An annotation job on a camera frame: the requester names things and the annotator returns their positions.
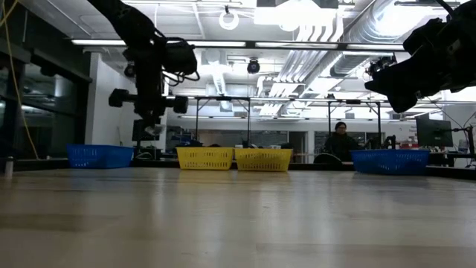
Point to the black background robot arm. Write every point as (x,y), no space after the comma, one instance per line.
(390,142)

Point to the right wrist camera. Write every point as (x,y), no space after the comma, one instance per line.
(425,35)

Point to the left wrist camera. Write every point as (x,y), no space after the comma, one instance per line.
(180,57)

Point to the person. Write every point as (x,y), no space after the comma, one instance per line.
(340,143)

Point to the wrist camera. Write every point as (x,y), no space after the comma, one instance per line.
(180,57)
(425,35)

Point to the blue plastic basket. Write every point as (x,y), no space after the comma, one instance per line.
(100,156)
(390,162)

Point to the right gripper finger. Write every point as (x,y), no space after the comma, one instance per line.
(383,81)

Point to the black office chair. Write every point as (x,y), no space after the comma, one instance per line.
(327,159)

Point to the black computer monitor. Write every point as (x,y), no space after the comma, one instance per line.
(138,132)
(433,132)

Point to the yellow plastic basket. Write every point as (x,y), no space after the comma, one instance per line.
(262,160)
(204,158)

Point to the red box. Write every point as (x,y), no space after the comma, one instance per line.
(409,145)

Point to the black ceiling camera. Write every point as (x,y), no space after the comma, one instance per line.
(253,66)
(130,70)
(379,64)

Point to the black metal stand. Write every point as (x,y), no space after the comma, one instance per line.
(353,101)
(223,98)

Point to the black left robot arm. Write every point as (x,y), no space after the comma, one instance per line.
(126,22)

